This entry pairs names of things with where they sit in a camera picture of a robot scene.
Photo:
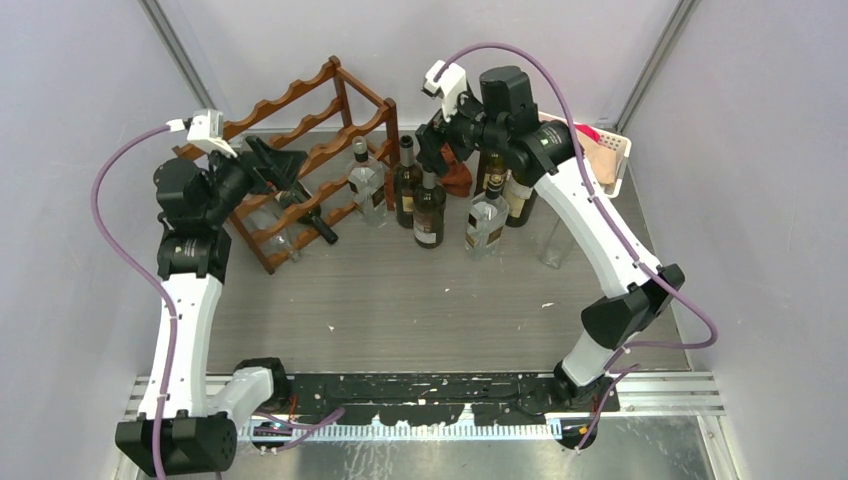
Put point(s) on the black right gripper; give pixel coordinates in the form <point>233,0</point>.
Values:
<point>430,137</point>

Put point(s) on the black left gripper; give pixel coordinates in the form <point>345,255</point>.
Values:
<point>260,167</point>

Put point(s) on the square clear bottle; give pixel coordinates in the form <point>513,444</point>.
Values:
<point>366,179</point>

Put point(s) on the clear bottle gold cap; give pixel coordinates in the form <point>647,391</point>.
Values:
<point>486,220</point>

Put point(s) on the dark wine bottle cream label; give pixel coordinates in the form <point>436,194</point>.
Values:
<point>521,200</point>

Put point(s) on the clear bottle front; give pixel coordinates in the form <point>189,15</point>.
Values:
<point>557,245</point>

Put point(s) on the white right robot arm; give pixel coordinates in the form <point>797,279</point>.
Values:
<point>505,120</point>

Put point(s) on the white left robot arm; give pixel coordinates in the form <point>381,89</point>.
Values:
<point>178,428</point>

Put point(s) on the green wine bottle silver neck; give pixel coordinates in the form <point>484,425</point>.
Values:
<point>407,176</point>

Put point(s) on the wooden wine rack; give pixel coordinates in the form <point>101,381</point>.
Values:
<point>353,110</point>

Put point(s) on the brown suede cloth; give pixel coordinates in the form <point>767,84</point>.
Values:
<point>458,181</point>

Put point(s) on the pink cloth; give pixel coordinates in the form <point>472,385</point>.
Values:
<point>588,131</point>

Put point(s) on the beige cloth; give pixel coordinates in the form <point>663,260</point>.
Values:
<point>602,160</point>

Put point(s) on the white plastic basket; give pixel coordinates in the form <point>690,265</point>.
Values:
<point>620,144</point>

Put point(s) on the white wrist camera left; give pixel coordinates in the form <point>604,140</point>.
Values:
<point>204,133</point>

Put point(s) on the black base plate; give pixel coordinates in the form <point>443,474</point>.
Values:
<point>427,399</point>

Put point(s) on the aluminium frame rail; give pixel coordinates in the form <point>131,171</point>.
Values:
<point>651,394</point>

